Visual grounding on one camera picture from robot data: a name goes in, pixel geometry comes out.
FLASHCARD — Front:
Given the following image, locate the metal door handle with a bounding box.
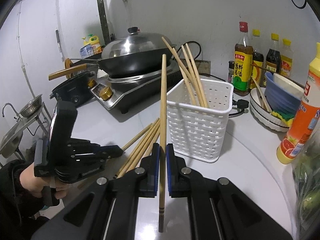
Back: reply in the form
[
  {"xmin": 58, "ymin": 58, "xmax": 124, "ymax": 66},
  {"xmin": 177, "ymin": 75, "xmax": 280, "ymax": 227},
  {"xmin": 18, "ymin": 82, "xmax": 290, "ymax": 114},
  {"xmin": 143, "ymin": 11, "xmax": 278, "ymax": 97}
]
[{"xmin": 55, "ymin": 29, "xmax": 63, "ymax": 62}]

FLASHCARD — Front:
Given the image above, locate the steel colander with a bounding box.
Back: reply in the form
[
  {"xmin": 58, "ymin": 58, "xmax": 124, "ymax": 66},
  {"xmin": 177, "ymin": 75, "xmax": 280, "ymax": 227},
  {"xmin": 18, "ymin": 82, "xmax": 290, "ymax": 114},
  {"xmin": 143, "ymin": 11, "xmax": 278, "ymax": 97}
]
[{"xmin": 19, "ymin": 94, "xmax": 43, "ymax": 118}]

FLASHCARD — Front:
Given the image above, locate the wooden spatula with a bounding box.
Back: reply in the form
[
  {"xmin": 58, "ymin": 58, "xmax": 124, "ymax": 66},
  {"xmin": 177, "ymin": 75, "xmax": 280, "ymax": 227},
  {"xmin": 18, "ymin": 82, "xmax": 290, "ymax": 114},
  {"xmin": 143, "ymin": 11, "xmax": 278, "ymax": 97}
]
[{"xmin": 63, "ymin": 58, "xmax": 76, "ymax": 77}]

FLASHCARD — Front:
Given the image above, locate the yellow label sauce bottle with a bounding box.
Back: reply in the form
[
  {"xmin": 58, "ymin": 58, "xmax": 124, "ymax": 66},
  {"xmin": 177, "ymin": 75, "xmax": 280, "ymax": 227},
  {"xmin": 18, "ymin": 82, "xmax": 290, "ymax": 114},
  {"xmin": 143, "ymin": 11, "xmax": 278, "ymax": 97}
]
[{"xmin": 280, "ymin": 39, "xmax": 293, "ymax": 78}]

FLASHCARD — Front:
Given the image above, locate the steel faucet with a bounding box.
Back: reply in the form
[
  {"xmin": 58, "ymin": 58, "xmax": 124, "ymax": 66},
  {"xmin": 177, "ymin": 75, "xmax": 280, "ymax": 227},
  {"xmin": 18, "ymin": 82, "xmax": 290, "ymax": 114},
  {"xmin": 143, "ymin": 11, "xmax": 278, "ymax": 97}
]
[{"xmin": 2, "ymin": 103, "xmax": 20, "ymax": 120}]

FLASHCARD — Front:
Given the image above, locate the black wok wooden handle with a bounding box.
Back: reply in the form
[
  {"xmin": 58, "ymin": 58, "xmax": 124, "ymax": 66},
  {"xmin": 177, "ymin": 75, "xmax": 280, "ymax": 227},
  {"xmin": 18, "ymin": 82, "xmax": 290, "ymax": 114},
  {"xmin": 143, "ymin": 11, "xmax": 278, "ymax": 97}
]
[{"xmin": 49, "ymin": 40, "xmax": 174, "ymax": 81}]

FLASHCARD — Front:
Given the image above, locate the dark blue electric pot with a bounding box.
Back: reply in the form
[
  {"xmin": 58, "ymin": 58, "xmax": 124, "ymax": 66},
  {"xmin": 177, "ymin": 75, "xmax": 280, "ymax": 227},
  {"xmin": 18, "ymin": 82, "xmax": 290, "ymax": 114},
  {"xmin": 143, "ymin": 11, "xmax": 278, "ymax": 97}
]
[{"xmin": 50, "ymin": 71, "xmax": 97, "ymax": 108}]

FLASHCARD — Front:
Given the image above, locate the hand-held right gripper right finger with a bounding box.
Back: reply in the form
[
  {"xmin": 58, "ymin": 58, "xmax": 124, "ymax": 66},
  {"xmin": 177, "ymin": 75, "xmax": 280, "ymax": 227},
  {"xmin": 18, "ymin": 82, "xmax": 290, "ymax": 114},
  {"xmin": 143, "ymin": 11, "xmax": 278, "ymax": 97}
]
[{"xmin": 166, "ymin": 143, "xmax": 293, "ymax": 240}]

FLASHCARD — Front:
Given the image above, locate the dark vertical pipe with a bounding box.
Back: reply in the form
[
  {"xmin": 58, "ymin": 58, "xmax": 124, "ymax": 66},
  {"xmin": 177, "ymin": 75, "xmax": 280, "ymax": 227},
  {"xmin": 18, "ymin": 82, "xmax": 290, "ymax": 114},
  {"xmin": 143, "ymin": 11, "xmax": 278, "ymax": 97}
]
[{"xmin": 95, "ymin": 0, "xmax": 112, "ymax": 45}]

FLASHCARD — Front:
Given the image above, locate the yellow detergent bottle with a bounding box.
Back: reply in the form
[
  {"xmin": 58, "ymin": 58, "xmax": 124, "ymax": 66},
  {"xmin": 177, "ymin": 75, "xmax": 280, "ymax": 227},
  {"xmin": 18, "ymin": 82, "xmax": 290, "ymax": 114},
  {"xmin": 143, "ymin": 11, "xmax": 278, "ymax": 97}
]
[{"xmin": 81, "ymin": 34, "xmax": 101, "ymax": 55}]

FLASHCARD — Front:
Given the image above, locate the cooking wine bottle red cap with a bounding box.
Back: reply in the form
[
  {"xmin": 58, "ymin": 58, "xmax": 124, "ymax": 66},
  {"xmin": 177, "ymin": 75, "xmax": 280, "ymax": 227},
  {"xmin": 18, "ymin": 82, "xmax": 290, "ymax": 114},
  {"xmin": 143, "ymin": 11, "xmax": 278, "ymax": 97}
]
[{"xmin": 234, "ymin": 21, "xmax": 253, "ymax": 97}]

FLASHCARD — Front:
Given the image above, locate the dark soy sauce bottle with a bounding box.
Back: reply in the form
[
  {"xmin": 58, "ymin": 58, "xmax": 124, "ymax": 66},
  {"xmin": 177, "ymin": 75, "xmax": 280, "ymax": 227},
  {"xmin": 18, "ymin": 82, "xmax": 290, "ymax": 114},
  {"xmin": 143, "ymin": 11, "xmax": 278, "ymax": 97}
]
[{"xmin": 265, "ymin": 33, "xmax": 282, "ymax": 75}]

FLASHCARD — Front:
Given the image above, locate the yellow sponge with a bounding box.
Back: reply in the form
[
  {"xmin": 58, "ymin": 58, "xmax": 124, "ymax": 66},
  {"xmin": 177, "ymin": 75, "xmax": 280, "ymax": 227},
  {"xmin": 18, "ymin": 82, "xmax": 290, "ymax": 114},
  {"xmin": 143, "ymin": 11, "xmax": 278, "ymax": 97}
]
[{"xmin": 271, "ymin": 110, "xmax": 296, "ymax": 128}]

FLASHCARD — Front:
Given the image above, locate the clear plastic bag of vegetables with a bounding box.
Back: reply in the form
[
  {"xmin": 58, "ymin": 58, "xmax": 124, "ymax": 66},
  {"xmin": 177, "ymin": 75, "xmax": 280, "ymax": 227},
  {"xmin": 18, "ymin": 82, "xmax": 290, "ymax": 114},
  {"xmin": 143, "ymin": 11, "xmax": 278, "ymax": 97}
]
[{"xmin": 291, "ymin": 140, "xmax": 320, "ymax": 232}]

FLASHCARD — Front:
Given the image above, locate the small spice jar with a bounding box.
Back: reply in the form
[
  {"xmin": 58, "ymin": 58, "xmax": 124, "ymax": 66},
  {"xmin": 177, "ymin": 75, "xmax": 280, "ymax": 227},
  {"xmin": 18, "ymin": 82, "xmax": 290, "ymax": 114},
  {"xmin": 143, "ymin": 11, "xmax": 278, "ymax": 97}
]
[{"xmin": 227, "ymin": 61, "xmax": 236, "ymax": 83}]

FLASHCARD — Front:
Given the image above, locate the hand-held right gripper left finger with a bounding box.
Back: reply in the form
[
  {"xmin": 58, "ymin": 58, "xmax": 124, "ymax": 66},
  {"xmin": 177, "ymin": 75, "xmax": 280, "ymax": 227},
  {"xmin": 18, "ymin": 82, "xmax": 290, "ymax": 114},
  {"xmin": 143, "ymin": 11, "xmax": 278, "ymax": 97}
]
[{"xmin": 30, "ymin": 142, "xmax": 160, "ymax": 240}]

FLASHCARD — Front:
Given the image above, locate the white plate dark rim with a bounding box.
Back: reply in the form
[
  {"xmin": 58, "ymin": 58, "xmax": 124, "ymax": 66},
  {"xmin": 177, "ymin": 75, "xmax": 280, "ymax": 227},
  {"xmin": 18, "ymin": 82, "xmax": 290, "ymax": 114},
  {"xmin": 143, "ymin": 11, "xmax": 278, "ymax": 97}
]
[{"xmin": 250, "ymin": 87, "xmax": 290, "ymax": 132}]

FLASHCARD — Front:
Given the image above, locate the striped-end wooden chopstick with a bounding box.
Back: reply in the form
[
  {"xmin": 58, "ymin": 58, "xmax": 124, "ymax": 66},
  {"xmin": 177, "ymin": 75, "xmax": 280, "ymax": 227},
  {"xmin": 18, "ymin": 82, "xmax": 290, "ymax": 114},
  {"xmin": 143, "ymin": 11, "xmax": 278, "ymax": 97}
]
[
  {"xmin": 185, "ymin": 43, "xmax": 209, "ymax": 108},
  {"xmin": 158, "ymin": 54, "xmax": 167, "ymax": 233},
  {"xmin": 181, "ymin": 45, "xmax": 204, "ymax": 107},
  {"xmin": 172, "ymin": 49, "xmax": 198, "ymax": 107},
  {"xmin": 161, "ymin": 36, "xmax": 200, "ymax": 107}
]

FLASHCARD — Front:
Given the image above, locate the orange dish soap bottle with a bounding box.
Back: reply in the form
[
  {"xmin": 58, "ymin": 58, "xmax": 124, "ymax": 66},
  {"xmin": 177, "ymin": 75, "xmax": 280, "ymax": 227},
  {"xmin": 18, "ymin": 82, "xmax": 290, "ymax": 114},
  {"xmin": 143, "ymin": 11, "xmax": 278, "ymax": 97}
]
[{"xmin": 276, "ymin": 42, "xmax": 320, "ymax": 165}]

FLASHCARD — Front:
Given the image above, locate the blue and white carton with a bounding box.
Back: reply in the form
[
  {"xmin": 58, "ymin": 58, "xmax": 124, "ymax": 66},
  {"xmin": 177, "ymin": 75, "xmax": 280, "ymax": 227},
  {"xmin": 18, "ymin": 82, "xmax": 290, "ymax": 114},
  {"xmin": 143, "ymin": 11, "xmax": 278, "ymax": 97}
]
[{"xmin": 79, "ymin": 44, "xmax": 94, "ymax": 58}]

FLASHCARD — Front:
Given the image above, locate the plain wooden chopstick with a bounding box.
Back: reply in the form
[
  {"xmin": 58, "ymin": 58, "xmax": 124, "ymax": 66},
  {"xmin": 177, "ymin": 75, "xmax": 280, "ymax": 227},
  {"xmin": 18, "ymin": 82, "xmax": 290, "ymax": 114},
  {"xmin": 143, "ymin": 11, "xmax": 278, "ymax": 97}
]
[{"xmin": 251, "ymin": 76, "xmax": 273, "ymax": 114}]

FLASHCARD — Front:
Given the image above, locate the white perforated plastic basket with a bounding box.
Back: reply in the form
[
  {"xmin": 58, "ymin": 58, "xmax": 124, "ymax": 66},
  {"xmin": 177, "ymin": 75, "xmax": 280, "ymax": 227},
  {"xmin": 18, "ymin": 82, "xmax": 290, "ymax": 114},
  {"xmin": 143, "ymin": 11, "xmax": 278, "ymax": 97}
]
[{"xmin": 166, "ymin": 78, "xmax": 234, "ymax": 163}]

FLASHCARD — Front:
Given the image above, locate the white wall conduit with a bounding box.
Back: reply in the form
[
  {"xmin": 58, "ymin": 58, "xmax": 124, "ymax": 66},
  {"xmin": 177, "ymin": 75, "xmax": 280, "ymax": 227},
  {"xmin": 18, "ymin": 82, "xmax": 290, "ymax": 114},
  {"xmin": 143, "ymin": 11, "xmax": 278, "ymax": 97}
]
[{"xmin": 15, "ymin": 1, "xmax": 36, "ymax": 98}]

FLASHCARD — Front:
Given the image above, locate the person's left forearm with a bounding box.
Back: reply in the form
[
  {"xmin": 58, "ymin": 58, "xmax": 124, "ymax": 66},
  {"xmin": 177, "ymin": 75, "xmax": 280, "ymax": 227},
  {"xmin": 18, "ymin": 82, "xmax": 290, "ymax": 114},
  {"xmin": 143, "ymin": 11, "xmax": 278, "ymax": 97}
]
[{"xmin": 0, "ymin": 159, "xmax": 50, "ymax": 240}]

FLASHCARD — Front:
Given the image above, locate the brown sauce bottle yellow cap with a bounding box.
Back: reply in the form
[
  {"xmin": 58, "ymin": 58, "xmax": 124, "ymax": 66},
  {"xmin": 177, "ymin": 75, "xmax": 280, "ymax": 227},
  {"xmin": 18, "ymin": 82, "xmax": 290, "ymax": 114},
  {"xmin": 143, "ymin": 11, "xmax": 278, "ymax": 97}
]
[{"xmin": 250, "ymin": 29, "xmax": 264, "ymax": 86}]

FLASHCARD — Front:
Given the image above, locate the person's left hand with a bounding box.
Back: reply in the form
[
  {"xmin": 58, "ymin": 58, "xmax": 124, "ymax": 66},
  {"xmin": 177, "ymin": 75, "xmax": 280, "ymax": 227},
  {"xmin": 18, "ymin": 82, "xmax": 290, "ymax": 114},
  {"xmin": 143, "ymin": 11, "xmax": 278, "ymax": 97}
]
[{"xmin": 20, "ymin": 161, "xmax": 67, "ymax": 201}]

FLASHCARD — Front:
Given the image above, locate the steel sink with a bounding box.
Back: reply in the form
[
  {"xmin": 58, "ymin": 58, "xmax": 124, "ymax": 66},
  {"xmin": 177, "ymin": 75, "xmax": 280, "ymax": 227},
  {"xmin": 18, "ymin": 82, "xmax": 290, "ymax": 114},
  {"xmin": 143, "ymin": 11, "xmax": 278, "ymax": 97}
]
[{"xmin": 0, "ymin": 116, "xmax": 50, "ymax": 159}]

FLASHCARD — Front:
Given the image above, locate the steel wok lid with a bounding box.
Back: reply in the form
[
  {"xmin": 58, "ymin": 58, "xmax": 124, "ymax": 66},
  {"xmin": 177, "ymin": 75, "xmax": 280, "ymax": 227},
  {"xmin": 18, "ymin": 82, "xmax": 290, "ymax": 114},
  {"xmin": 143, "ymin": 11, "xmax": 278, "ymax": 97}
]
[{"xmin": 101, "ymin": 26, "xmax": 167, "ymax": 61}]

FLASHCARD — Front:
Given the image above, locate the pile of wooden chopsticks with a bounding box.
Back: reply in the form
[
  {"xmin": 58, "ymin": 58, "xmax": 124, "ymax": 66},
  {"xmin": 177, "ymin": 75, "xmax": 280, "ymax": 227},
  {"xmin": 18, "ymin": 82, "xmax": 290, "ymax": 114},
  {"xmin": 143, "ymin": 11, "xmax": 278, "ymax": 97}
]
[{"xmin": 114, "ymin": 117, "xmax": 160, "ymax": 179}]

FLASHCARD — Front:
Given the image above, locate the silver induction cooker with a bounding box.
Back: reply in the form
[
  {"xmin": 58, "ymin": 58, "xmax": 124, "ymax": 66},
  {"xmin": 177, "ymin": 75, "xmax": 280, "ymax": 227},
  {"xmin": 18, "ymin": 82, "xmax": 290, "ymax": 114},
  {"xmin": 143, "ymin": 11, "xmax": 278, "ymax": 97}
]
[{"xmin": 89, "ymin": 60, "xmax": 185, "ymax": 114}]

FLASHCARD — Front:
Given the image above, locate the blue bowl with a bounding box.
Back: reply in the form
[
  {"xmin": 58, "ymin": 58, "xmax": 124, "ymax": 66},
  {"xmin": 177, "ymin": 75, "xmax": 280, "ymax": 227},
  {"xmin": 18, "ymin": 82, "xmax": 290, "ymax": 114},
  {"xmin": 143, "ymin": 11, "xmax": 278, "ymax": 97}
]
[{"xmin": 264, "ymin": 72, "xmax": 304, "ymax": 113}]

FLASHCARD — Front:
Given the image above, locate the white bowl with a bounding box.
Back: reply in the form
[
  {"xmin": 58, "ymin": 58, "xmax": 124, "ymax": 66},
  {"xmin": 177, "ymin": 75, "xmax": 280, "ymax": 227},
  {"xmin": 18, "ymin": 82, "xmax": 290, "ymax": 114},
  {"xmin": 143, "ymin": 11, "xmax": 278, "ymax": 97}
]
[{"xmin": 272, "ymin": 73, "xmax": 306, "ymax": 98}]

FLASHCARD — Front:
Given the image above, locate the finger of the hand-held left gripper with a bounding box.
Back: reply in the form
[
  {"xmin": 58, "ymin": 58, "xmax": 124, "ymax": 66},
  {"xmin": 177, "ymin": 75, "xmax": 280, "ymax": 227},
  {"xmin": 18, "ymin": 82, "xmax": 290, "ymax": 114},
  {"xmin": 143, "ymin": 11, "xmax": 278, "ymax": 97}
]
[
  {"xmin": 69, "ymin": 137, "xmax": 120, "ymax": 151},
  {"xmin": 72, "ymin": 148, "xmax": 125, "ymax": 164}
]

